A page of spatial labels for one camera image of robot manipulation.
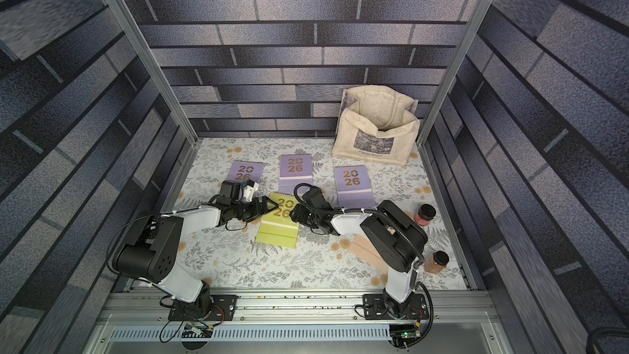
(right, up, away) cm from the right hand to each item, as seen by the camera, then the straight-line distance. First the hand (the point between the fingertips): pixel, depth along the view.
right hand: (292, 214), depth 92 cm
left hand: (-7, +3, -1) cm, 7 cm away
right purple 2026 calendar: (+26, +9, +9) cm, 29 cm away
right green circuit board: (+36, -30, -22) cm, 51 cm away
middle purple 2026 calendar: (0, +17, +14) cm, 22 cm away
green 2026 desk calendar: (-6, -5, 0) cm, 7 cm away
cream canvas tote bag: (+38, +38, +20) cm, 58 cm away
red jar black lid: (+47, +2, -12) cm, 48 cm away
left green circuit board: (-26, -30, -21) cm, 45 cm away
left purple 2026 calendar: (-23, +16, +14) cm, 32 cm away
